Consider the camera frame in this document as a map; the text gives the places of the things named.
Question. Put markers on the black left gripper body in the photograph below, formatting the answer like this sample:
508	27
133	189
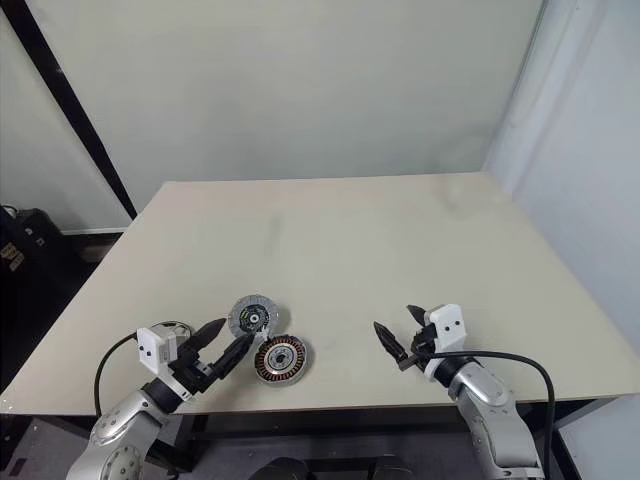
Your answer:
192	372

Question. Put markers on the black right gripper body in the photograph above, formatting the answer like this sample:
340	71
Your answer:
422	345

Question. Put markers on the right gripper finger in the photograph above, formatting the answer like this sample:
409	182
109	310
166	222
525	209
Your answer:
391	345
417	313

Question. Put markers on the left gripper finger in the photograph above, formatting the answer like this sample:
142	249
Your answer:
232	357
209	332

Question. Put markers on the grey motor cover disc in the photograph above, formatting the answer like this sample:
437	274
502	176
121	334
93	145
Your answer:
250	312

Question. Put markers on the copper wound stator ring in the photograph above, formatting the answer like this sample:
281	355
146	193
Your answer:
296	350

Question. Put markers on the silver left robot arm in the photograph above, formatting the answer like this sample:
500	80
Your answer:
120	430

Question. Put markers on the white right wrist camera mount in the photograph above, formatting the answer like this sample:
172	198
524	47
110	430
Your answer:
450	325

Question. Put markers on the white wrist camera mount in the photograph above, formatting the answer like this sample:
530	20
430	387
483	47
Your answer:
150	350
450	325

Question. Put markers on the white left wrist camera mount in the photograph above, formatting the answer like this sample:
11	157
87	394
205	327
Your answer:
150	350

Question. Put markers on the black table frame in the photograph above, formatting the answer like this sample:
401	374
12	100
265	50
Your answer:
350	420

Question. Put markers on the white wall corner trim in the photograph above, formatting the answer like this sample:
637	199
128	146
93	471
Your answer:
517	100

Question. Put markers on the black diagonal wall beam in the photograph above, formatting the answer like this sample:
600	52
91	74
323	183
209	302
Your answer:
70	100

